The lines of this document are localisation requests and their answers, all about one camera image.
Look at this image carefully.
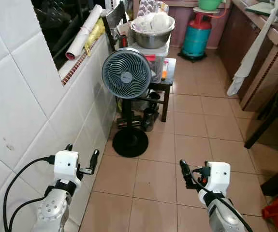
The orange gas hose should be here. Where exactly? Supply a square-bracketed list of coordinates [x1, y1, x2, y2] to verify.
[208, 3, 228, 20]

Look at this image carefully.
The grey egg carton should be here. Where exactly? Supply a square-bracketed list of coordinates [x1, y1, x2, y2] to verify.
[138, 0, 170, 15]

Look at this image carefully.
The dark wooden chair back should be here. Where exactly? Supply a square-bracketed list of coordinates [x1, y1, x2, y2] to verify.
[102, 2, 131, 50]

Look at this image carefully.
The green plastic basin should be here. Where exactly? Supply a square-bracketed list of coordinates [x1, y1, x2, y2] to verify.
[197, 0, 222, 12]

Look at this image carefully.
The large metal bowl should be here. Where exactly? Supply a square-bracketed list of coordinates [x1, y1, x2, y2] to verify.
[131, 15, 176, 49]

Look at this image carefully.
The yellow plastic bag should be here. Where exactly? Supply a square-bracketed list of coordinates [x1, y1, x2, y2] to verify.
[84, 18, 106, 55]

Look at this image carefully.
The long white hanging cloth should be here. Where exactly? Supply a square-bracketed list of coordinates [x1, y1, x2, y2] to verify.
[226, 0, 278, 97]

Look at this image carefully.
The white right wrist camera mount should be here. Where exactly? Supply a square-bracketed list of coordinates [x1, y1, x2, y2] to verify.
[204, 161, 231, 192]

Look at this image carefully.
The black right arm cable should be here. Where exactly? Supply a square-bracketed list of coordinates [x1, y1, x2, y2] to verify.
[193, 175, 254, 232]

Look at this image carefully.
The small orange bottle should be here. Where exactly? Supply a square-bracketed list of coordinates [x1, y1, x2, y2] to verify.
[161, 60, 169, 81]

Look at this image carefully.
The long black left arm cable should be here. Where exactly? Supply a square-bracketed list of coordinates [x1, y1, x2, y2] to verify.
[2, 155, 57, 232]

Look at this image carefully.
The dark wooden dining chair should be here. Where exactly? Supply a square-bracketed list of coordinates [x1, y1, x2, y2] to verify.
[244, 72, 278, 150]

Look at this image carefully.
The white plastic bag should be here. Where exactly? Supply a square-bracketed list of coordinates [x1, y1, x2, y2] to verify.
[135, 12, 171, 33]

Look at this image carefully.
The grey standing fan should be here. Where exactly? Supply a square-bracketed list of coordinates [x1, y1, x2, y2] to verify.
[102, 47, 152, 158]

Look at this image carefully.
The clear plastic storage box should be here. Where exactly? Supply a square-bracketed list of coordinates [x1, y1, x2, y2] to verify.
[129, 38, 171, 84]

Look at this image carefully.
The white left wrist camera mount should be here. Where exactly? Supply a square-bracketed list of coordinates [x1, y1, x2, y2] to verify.
[53, 150, 82, 183]

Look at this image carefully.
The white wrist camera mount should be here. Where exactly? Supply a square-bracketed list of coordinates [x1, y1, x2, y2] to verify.
[204, 161, 231, 192]
[53, 150, 82, 183]

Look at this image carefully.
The small dark wooden stool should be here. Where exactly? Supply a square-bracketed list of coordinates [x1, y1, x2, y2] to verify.
[147, 58, 177, 123]

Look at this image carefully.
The short black left arm cable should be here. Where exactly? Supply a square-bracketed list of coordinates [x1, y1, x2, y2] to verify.
[7, 195, 50, 232]

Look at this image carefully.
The brown wooden cabinet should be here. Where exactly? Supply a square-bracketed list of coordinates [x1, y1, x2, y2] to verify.
[219, 0, 278, 113]

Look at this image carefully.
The green flat board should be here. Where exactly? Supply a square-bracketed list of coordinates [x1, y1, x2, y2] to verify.
[245, 2, 276, 15]

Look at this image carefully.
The teal and red gas cylinder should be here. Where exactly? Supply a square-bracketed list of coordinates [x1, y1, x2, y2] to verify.
[179, 12, 213, 63]

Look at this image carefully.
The rolled white paper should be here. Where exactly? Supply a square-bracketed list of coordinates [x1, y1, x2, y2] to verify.
[65, 4, 105, 61]

